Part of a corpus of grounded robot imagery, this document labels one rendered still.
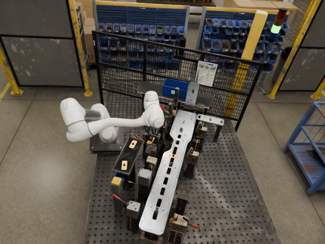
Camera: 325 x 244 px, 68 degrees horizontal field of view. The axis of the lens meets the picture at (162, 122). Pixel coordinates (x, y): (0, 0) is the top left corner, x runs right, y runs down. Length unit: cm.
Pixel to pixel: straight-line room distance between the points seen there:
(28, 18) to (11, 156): 193
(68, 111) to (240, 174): 176
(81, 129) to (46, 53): 267
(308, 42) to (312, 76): 79
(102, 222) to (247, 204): 130
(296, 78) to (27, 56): 465
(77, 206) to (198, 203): 148
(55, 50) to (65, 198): 226
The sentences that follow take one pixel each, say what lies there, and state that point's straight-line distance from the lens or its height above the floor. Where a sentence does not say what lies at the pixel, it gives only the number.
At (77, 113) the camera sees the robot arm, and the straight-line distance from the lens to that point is 182.
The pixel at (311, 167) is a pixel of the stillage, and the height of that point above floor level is 17.
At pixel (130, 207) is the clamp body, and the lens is 187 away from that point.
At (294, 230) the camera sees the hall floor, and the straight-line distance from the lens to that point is 344.
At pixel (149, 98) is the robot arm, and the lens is 167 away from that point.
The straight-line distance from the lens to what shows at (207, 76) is 282.
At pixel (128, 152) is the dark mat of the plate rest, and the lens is 202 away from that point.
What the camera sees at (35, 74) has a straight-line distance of 462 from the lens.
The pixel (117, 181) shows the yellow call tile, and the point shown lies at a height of 116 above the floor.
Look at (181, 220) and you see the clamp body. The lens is 185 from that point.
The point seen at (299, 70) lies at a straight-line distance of 510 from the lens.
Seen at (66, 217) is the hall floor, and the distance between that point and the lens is 312.
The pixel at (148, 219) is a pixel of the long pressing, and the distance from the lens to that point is 189.
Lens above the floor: 272
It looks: 43 degrees down
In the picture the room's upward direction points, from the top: 6 degrees clockwise
